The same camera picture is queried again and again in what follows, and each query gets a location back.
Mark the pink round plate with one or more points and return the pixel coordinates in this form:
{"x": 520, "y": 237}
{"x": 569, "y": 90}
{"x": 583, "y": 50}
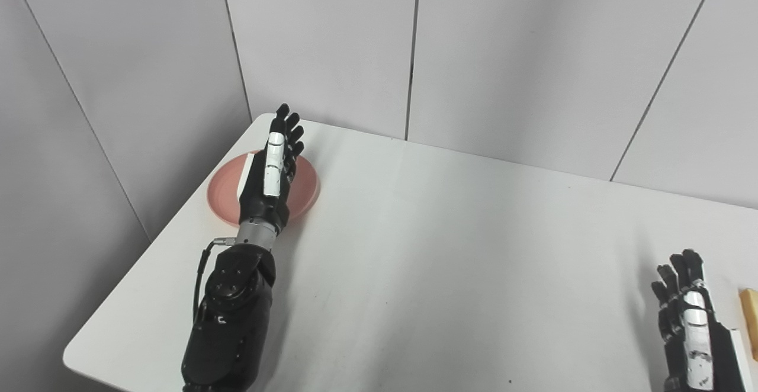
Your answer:
{"x": 305, "y": 188}

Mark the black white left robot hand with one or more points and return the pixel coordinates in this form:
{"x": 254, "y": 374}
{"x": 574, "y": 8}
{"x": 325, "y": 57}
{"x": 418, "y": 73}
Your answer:
{"x": 271, "y": 167}

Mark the slice of white bread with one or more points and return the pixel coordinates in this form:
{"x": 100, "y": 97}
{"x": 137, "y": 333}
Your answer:
{"x": 750, "y": 321}

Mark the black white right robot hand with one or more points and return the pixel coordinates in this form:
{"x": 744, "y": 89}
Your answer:
{"x": 696, "y": 333}

